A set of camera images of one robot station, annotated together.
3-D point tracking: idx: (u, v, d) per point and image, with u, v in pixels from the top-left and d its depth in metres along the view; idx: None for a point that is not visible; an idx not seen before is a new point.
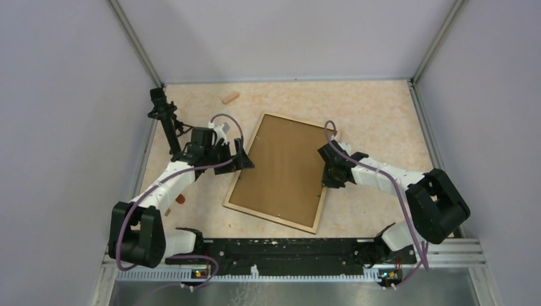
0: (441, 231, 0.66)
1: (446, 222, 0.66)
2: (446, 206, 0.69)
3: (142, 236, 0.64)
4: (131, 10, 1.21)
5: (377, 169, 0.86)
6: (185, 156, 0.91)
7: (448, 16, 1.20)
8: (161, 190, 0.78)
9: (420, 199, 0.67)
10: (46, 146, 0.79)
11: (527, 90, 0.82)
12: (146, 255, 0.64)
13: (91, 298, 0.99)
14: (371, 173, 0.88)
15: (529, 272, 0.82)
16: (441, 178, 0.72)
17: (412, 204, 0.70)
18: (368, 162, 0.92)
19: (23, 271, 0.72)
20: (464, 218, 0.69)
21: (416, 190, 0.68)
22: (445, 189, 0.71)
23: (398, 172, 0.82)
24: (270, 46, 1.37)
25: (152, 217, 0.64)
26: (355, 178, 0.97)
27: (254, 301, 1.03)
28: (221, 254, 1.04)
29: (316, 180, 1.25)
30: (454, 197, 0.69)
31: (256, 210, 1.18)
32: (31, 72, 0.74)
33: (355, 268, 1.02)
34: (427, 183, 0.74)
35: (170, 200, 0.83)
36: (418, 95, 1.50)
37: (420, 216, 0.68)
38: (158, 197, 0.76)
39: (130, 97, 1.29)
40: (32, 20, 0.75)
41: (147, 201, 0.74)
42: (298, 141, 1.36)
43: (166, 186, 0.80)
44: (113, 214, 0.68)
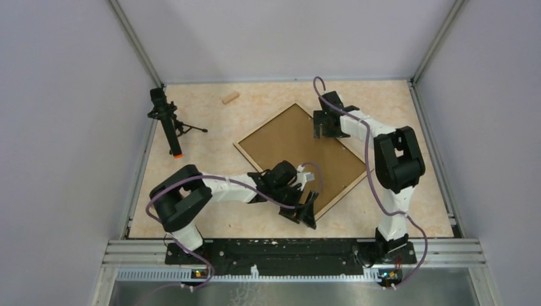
0: (394, 178, 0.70)
1: (400, 171, 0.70)
2: (406, 159, 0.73)
3: (183, 201, 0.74)
4: (132, 9, 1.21)
5: (360, 119, 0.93)
6: (258, 179, 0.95)
7: (448, 16, 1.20)
8: (223, 184, 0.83)
9: (381, 146, 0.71)
10: (45, 146, 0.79)
11: (527, 91, 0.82)
12: (170, 217, 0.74)
13: (91, 298, 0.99)
14: (355, 123, 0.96)
15: (529, 271, 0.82)
16: (409, 134, 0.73)
17: (377, 152, 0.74)
18: (356, 114, 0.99)
19: (23, 272, 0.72)
20: (420, 174, 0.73)
21: (383, 138, 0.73)
22: (409, 143, 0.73)
23: (376, 125, 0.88)
24: (270, 46, 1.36)
25: (201, 197, 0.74)
26: (342, 125, 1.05)
27: (254, 301, 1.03)
28: (221, 254, 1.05)
29: (326, 145, 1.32)
30: (415, 152, 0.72)
31: (330, 199, 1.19)
32: (30, 72, 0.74)
33: (355, 268, 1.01)
34: (397, 139, 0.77)
35: (224, 198, 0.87)
36: (418, 95, 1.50)
37: (382, 163, 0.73)
38: (218, 187, 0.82)
39: (130, 97, 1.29)
40: (31, 18, 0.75)
41: (208, 182, 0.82)
42: (297, 128, 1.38)
43: (229, 186, 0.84)
44: (183, 169, 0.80)
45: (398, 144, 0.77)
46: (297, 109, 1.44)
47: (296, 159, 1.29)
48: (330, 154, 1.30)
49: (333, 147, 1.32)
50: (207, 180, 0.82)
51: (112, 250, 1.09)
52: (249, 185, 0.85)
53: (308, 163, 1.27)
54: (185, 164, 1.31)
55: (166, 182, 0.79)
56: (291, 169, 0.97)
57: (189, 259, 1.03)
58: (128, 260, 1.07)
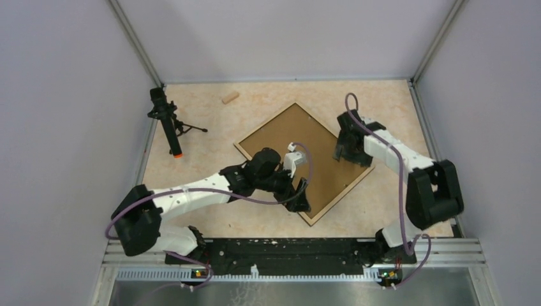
0: (429, 218, 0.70)
1: (436, 211, 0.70)
2: (441, 197, 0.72)
3: (132, 229, 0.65)
4: (131, 9, 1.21)
5: (389, 144, 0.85)
6: (235, 175, 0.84)
7: (448, 16, 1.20)
8: (180, 197, 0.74)
9: (419, 182, 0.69)
10: (45, 145, 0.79)
11: (527, 90, 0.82)
12: (124, 246, 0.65)
13: (91, 297, 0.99)
14: (382, 146, 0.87)
15: (529, 272, 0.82)
16: (449, 171, 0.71)
17: (411, 188, 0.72)
18: (383, 136, 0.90)
19: (23, 271, 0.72)
20: (455, 213, 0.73)
21: (420, 174, 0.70)
22: (448, 181, 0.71)
23: (409, 153, 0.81)
24: (270, 45, 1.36)
25: (148, 222, 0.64)
26: (365, 146, 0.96)
27: (254, 301, 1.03)
28: (221, 254, 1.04)
29: (328, 144, 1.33)
30: (453, 191, 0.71)
31: (333, 197, 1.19)
32: (30, 72, 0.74)
33: (355, 268, 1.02)
34: (434, 172, 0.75)
35: (197, 206, 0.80)
36: (418, 95, 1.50)
37: (416, 201, 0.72)
38: (174, 204, 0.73)
39: (130, 97, 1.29)
40: (31, 19, 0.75)
41: (161, 201, 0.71)
42: (296, 128, 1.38)
43: (189, 197, 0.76)
44: (132, 192, 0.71)
45: (434, 178, 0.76)
46: (296, 109, 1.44)
47: None
48: (327, 155, 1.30)
49: (335, 146, 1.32)
50: (160, 197, 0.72)
51: (112, 250, 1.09)
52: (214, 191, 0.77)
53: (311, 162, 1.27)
54: (185, 163, 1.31)
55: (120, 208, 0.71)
56: (272, 157, 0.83)
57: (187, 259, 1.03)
58: (127, 259, 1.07)
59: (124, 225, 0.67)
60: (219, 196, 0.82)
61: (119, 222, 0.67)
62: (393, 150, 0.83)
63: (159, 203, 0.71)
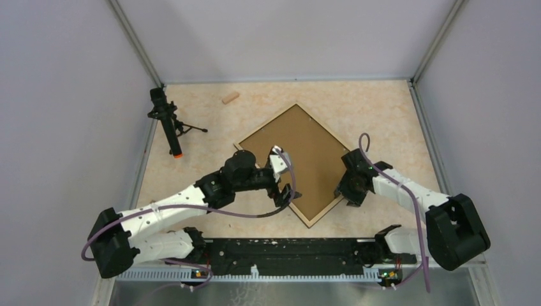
0: (457, 259, 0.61)
1: (462, 250, 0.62)
2: (464, 233, 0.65)
3: (104, 255, 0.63)
4: (132, 10, 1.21)
5: (399, 183, 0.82)
6: (212, 185, 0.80)
7: (448, 16, 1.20)
8: (149, 218, 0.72)
9: (438, 222, 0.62)
10: (46, 146, 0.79)
11: (527, 90, 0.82)
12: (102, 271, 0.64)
13: (91, 297, 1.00)
14: (393, 187, 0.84)
15: (529, 272, 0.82)
16: (466, 205, 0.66)
17: (430, 228, 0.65)
18: (392, 174, 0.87)
19: (23, 271, 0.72)
20: (483, 249, 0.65)
21: (435, 211, 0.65)
22: (468, 215, 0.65)
23: (420, 190, 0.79)
24: (270, 45, 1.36)
25: (117, 247, 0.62)
26: (374, 187, 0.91)
27: (254, 301, 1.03)
28: (221, 254, 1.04)
29: (327, 146, 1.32)
30: (475, 226, 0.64)
31: (330, 199, 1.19)
32: (32, 72, 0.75)
33: (355, 268, 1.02)
34: (450, 207, 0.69)
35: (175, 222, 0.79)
36: (418, 95, 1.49)
37: (437, 241, 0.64)
38: (143, 225, 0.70)
39: (130, 97, 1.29)
40: (31, 19, 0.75)
41: (128, 224, 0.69)
42: (296, 129, 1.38)
43: (160, 216, 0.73)
44: (101, 216, 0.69)
45: (452, 214, 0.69)
46: (297, 110, 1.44)
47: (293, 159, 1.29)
48: (328, 155, 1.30)
49: (334, 147, 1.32)
50: (129, 220, 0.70)
51: None
52: (182, 207, 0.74)
53: (309, 163, 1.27)
54: (185, 163, 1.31)
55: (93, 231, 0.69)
56: (244, 162, 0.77)
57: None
58: None
59: (99, 250, 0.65)
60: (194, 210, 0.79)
61: (94, 246, 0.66)
62: (404, 189, 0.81)
63: (127, 227, 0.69)
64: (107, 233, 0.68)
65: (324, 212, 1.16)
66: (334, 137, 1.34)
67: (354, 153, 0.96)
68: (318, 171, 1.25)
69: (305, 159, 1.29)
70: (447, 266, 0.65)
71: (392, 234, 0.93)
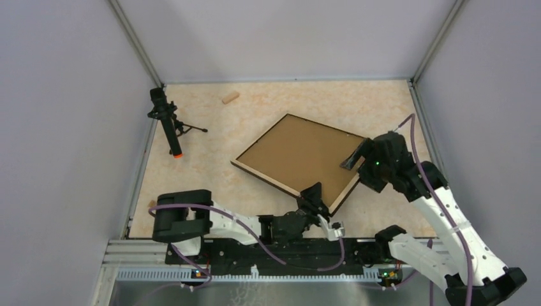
0: None
1: None
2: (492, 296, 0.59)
3: (182, 224, 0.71)
4: (133, 9, 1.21)
5: (456, 227, 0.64)
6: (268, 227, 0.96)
7: (448, 16, 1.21)
8: (226, 224, 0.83)
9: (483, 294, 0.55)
10: (46, 144, 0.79)
11: (527, 90, 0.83)
12: (162, 233, 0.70)
13: (91, 297, 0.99)
14: (444, 223, 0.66)
15: (529, 272, 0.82)
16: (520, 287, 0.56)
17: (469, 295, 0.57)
18: (445, 202, 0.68)
19: (25, 271, 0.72)
20: None
21: (489, 289, 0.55)
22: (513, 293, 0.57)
23: (478, 247, 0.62)
24: (270, 44, 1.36)
25: (198, 229, 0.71)
26: (414, 201, 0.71)
27: (254, 301, 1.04)
28: (221, 254, 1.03)
29: (330, 136, 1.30)
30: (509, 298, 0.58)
31: (345, 180, 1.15)
32: (32, 71, 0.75)
33: (355, 268, 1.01)
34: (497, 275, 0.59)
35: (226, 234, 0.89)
36: (418, 95, 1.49)
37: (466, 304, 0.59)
38: (219, 224, 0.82)
39: (131, 97, 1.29)
40: (32, 18, 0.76)
41: (212, 217, 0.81)
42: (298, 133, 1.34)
43: (233, 225, 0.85)
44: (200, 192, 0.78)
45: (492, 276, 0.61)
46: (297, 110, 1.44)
47: (300, 153, 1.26)
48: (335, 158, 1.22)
49: (337, 134, 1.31)
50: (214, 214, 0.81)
51: (112, 250, 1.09)
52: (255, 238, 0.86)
53: (315, 153, 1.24)
54: (185, 163, 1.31)
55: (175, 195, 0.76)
56: (291, 229, 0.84)
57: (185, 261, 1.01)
58: (127, 259, 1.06)
59: (177, 215, 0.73)
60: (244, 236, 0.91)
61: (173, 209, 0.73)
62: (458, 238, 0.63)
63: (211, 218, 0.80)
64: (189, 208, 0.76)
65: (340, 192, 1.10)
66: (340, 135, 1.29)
67: (395, 143, 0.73)
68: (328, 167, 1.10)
69: (316, 152, 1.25)
70: None
71: (398, 241, 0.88)
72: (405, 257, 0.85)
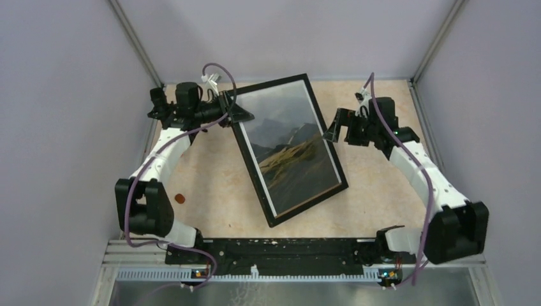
0: (445, 257, 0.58)
1: (455, 251, 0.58)
2: (463, 237, 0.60)
3: (150, 210, 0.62)
4: (132, 9, 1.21)
5: (420, 166, 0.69)
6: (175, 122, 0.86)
7: (448, 16, 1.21)
8: (159, 162, 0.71)
9: (448, 229, 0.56)
10: (46, 144, 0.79)
11: (527, 90, 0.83)
12: (155, 224, 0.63)
13: (91, 297, 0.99)
14: (413, 167, 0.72)
15: (531, 273, 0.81)
16: (481, 215, 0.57)
17: (433, 226, 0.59)
18: (415, 152, 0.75)
19: (24, 271, 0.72)
20: (474, 252, 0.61)
21: (448, 216, 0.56)
22: (477, 227, 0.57)
23: (441, 183, 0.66)
24: (270, 44, 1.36)
25: (155, 189, 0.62)
26: (391, 157, 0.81)
27: (254, 301, 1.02)
28: (221, 254, 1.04)
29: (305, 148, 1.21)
30: (478, 236, 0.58)
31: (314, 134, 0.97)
32: (32, 72, 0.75)
33: (355, 268, 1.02)
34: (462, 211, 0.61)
35: (170, 167, 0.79)
36: (418, 95, 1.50)
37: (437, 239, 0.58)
38: (158, 169, 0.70)
39: (131, 97, 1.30)
40: (33, 19, 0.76)
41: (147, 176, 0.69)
42: (314, 162, 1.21)
43: (163, 157, 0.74)
44: (117, 192, 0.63)
45: (464, 220, 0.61)
46: None
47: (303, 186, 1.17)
48: (281, 103, 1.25)
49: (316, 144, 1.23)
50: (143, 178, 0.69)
51: (112, 250, 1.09)
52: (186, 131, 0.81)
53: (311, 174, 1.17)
54: (185, 163, 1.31)
55: (120, 212, 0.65)
56: (188, 84, 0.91)
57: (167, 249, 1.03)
58: (127, 259, 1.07)
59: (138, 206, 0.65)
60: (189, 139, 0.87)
61: (134, 220, 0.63)
62: (423, 174, 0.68)
63: (147, 177, 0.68)
64: (134, 201, 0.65)
65: (254, 93, 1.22)
66: (302, 124, 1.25)
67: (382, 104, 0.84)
68: (261, 119, 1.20)
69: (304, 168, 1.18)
70: (432, 258, 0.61)
71: (394, 230, 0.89)
72: (401, 243, 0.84)
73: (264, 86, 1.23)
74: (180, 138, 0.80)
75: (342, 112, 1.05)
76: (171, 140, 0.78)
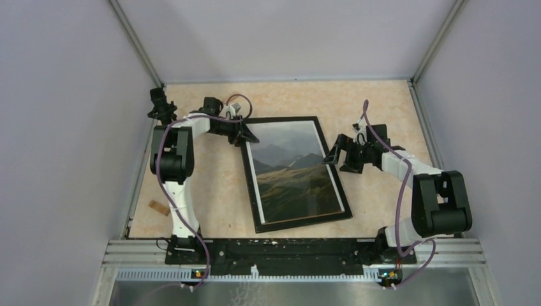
0: (431, 225, 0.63)
1: (440, 220, 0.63)
2: (448, 208, 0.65)
3: (181, 147, 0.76)
4: (131, 9, 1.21)
5: (402, 157, 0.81)
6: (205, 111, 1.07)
7: (447, 16, 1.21)
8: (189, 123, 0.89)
9: (423, 190, 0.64)
10: (45, 144, 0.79)
11: (527, 90, 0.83)
12: (182, 165, 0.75)
13: (91, 297, 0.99)
14: (396, 160, 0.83)
15: (531, 273, 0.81)
16: (457, 181, 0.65)
17: (415, 195, 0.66)
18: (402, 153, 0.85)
19: (23, 271, 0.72)
20: (465, 227, 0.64)
21: (425, 180, 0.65)
22: (455, 191, 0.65)
23: (422, 166, 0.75)
24: (269, 44, 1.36)
25: (187, 131, 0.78)
26: (383, 164, 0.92)
27: (254, 301, 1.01)
28: (221, 254, 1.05)
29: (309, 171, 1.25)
30: (460, 203, 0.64)
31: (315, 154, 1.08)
32: (31, 71, 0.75)
33: (355, 268, 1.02)
34: (443, 183, 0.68)
35: (194, 135, 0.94)
36: (418, 95, 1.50)
37: (420, 207, 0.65)
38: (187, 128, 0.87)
39: (131, 97, 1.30)
40: (32, 19, 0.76)
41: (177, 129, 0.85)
42: (315, 185, 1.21)
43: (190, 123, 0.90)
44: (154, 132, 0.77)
45: (443, 190, 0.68)
46: (298, 111, 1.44)
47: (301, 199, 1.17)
48: (289, 134, 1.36)
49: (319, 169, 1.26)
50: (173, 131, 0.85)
51: (112, 250, 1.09)
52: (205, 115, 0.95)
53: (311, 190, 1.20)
54: None
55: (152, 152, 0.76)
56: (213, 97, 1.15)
57: (180, 240, 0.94)
58: (127, 259, 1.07)
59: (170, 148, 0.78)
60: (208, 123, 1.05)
61: (166, 159, 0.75)
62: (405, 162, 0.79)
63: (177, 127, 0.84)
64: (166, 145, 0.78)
65: (264, 125, 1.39)
66: (307, 153, 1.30)
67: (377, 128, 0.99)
68: (266, 143, 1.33)
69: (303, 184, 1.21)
70: (422, 233, 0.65)
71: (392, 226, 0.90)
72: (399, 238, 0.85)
73: (272, 119, 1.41)
74: (207, 117, 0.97)
75: (342, 135, 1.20)
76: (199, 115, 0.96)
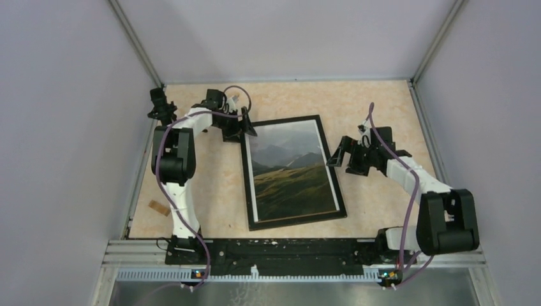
0: (437, 245, 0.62)
1: (446, 240, 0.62)
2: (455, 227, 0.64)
3: (182, 149, 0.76)
4: (132, 10, 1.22)
5: (409, 168, 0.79)
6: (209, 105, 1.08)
7: (447, 17, 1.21)
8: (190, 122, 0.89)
9: (431, 207, 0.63)
10: (45, 144, 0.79)
11: (527, 89, 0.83)
12: (184, 167, 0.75)
13: (91, 297, 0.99)
14: (403, 171, 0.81)
15: (531, 273, 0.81)
16: (466, 201, 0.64)
17: (423, 211, 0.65)
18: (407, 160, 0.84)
19: (22, 271, 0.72)
20: (470, 248, 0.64)
21: (434, 198, 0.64)
22: (464, 212, 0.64)
23: (427, 178, 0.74)
24: (269, 44, 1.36)
25: (187, 134, 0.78)
26: (387, 169, 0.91)
27: (254, 301, 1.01)
28: (221, 254, 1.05)
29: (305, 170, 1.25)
30: (467, 223, 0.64)
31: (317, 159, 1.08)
32: (30, 72, 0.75)
33: (355, 268, 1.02)
34: (451, 200, 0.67)
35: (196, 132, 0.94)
36: (418, 95, 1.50)
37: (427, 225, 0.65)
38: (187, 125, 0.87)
39: (131, 97, 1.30)
40: (32, 19, 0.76)
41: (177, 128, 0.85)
42: (311, 185, 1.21)
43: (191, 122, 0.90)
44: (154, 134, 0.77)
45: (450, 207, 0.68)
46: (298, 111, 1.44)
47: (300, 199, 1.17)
48: (288, 134, 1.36)
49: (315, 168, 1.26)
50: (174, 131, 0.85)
51: (112, 250, 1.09)
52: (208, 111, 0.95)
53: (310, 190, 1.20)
54: None
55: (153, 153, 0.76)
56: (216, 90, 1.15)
57: (180, 240, 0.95)
58: (127, 259, 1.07)
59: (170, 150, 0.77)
60: (212, 119, 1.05)
61: (166, 160, 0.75)
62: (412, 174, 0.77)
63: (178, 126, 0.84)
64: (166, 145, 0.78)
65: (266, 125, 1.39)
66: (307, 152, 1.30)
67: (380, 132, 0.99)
68: (267, 143, 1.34)
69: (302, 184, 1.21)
70: (426, 248, 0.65)
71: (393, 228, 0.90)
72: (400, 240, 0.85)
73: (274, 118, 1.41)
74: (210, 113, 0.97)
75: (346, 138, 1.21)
76: (202, 112, 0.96)
